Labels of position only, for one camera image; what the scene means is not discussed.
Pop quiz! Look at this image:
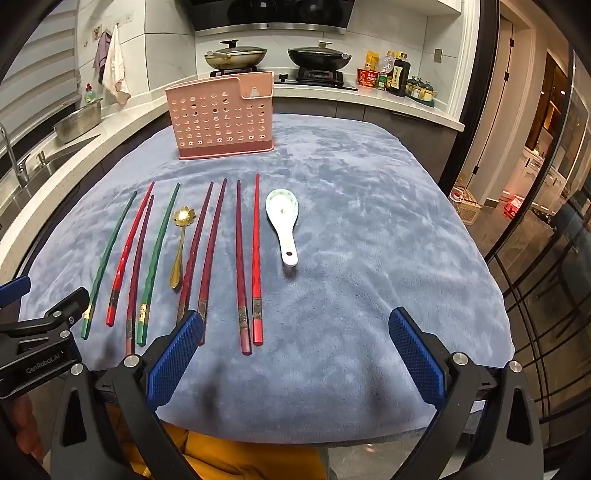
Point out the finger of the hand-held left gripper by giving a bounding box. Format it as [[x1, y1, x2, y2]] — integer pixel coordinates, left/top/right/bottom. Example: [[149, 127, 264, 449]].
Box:
[[0, 275, 32, 309], [19, 287, 90, 325]]

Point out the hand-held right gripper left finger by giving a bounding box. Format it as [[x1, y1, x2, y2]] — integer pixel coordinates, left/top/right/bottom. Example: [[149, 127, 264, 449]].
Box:
[[48, 310, 205, 480]]

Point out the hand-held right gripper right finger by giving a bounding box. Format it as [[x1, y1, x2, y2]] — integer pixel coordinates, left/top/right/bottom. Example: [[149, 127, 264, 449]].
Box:
[[389, 307, 548, 480]]

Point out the green chopstick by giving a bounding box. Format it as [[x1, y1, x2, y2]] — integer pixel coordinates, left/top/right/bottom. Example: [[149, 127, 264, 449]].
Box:
[[80, 191, 138, 341], [136, 183, 181, 347]]

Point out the dark red chopstick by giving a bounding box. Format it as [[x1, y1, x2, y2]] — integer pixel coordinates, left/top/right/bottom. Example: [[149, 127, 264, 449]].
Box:
[[124, 195, 154, 357], [196, 178, 228, 347], [235, 179, 253, 356], [176, 181, 214, 324]]

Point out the bright red chopstick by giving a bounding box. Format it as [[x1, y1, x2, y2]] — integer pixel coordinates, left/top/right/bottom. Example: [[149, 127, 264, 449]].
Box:
[[252, 173, 265, 347], [105, 181, 155, 328]]

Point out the gold flower spoon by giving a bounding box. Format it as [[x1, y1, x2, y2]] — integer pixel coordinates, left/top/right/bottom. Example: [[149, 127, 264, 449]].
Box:
[[169, 206, 194, 289]]

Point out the white ceramic spoon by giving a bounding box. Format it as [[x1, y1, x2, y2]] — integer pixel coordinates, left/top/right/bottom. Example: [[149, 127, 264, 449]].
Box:
[[265, 189, 300, 267]]

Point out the pink perforated utensil holder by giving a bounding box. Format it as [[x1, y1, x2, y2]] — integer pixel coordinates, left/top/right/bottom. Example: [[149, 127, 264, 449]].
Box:
[[165, 71, 276, 161]]

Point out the person's left hand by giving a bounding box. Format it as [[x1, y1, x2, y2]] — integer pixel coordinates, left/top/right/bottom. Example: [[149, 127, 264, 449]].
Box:
[[0, 396, 49, 467]]

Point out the yellow clothing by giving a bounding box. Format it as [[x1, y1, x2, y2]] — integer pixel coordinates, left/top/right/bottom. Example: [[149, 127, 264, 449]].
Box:
[[115, 415, 326, 480]]

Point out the chrome faucet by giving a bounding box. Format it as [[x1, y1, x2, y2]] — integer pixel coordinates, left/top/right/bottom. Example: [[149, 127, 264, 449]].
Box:
[[0, 122, 31, 188]]

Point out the blue fleece blanket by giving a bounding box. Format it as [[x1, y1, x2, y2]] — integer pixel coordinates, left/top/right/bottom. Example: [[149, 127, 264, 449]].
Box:
[[18, 113, 515, 446]]

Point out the steel sink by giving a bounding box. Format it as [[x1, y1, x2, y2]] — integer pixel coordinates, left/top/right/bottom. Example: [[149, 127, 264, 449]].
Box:
[[0, 134, 100, 222]]

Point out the wicker basket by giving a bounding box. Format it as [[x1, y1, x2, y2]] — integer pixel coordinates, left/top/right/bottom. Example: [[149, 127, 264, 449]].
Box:
[[452, 185, 483, 225]]

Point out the red box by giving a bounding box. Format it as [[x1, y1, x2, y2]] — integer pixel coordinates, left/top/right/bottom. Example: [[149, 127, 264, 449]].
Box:
[[501, 196, 525, 220]]

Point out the metal basin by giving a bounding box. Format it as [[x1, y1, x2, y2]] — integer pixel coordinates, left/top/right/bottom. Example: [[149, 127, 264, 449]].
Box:
[[53, 99, 103, 143]]

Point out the window blind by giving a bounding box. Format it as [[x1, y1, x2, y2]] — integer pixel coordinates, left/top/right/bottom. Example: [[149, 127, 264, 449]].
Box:
[[0, 0, 79, 153]]

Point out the white hanging towel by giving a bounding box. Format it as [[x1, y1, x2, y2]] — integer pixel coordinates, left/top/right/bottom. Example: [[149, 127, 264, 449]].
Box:
[[102, 25, 131, 104]]

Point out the purple hanging cloth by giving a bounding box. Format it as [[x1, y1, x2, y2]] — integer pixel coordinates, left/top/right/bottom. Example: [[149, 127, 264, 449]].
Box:
[[92, 31, 114, 84]]

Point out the condiment jar set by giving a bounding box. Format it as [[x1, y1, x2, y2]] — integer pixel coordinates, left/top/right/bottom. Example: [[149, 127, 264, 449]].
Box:
[[406, 76, 438, 102]]

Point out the white kitchen counter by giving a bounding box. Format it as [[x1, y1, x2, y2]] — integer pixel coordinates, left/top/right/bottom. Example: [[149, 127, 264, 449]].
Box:
[[0, 83, 465, 278]]

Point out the dark sauce bottle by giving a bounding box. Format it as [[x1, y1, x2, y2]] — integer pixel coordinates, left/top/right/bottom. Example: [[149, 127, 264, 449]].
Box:
[[387, 53, 411, 97]]

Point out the black gas stove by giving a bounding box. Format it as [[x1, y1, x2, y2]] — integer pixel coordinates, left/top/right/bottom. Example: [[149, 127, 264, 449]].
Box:
[[210, 67, 358, 90]]

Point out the wok with glass lid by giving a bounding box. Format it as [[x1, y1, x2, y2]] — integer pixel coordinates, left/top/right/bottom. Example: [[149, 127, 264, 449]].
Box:
[[204, 39, 269, 72]]

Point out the black wok with lid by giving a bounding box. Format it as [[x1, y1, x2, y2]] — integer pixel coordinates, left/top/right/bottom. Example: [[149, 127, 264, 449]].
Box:
[[287, 41, 352, 72]]

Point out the black range hood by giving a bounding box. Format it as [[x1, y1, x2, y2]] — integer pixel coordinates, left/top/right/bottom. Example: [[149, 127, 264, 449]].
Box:
[[178, 0, 352, 35]]

